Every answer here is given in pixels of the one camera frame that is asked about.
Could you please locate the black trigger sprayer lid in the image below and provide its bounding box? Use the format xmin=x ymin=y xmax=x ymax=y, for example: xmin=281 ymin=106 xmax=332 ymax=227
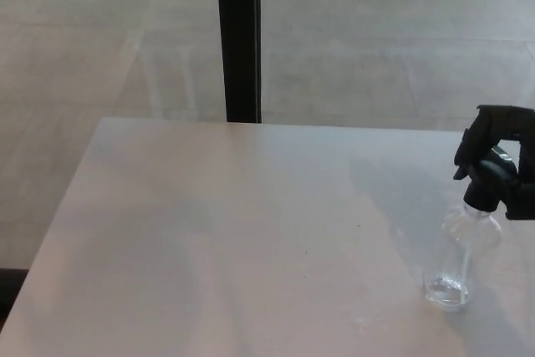
xmin=453 ymin=144 xmax=522 ymax=213

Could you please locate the black vertical window post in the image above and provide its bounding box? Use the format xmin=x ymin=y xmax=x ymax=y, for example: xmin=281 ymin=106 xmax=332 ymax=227
xmin=215 ymin=0 xmax=263 ymax=125

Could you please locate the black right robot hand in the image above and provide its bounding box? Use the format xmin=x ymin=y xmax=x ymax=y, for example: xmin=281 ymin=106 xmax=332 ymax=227
xmin=453 ymin=104 xmax=535 ymax=222

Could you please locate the clear plastic spray bottle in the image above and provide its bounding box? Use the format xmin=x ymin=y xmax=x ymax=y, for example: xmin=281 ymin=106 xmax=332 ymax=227
xmin=422 ymin=201 xmax=503 ymax=314

